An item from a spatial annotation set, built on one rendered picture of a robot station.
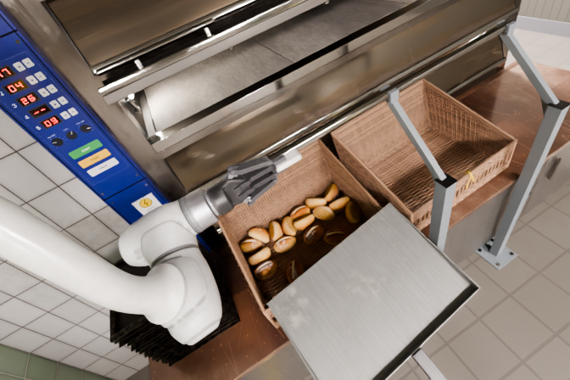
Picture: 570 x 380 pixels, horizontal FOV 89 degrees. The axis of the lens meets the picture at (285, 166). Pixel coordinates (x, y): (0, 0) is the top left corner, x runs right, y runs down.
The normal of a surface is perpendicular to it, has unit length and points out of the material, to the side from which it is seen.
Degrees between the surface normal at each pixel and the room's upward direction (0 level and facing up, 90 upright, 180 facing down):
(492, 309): 0
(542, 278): 0
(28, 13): 90
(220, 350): 0
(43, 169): 90
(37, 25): 90
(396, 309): 21
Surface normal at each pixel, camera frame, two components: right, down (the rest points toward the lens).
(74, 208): 0.45, 0.52
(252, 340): -0.27, -0.70
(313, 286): -0.11, -0.45
